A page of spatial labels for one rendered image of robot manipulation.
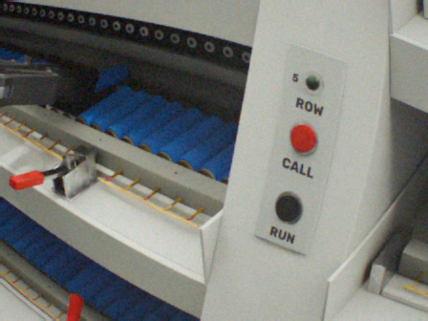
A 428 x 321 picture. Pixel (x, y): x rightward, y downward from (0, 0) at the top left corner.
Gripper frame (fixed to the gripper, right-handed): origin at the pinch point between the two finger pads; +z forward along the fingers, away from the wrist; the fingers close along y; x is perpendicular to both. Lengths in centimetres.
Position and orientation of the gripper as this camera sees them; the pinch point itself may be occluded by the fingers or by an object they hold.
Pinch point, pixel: (61, 82)
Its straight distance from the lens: 67.0
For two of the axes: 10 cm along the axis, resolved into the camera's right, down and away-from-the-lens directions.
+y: -7.8, -3.2, 5.4
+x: -2.6, 9.5, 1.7
